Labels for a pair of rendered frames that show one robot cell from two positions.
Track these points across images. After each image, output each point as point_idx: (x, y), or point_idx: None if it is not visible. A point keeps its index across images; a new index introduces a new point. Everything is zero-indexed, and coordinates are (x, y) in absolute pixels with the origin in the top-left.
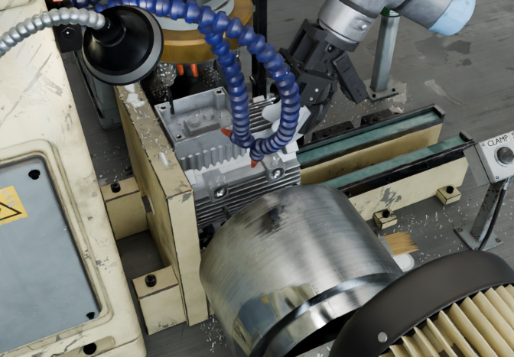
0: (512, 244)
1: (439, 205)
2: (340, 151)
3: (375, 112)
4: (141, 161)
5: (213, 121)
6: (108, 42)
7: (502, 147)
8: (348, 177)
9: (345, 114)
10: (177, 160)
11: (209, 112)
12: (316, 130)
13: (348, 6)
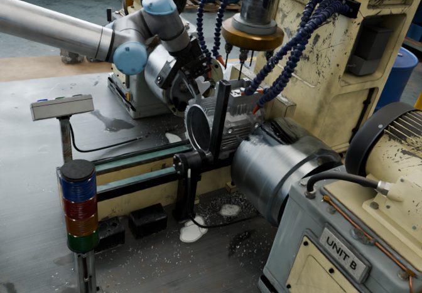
0: (49, 167)
1: None
2: (153, 171)
3: (111, 233)
4: None
5: (233, 91)
6: None
7: (78, 94)
8: (151, 155)
9: (132, 268)
10: (242, 72)
11: (237, 91)
12: (161, 250)
13: (172, 44)
